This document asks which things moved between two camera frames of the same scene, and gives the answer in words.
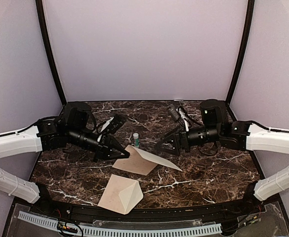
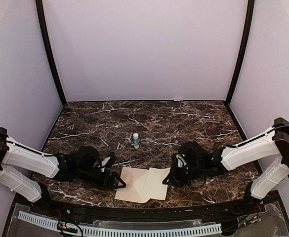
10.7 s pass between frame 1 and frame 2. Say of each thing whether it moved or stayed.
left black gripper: moved
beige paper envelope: moved
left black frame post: stayed
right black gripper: moved
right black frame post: stayed
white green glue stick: stayed
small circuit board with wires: stayed
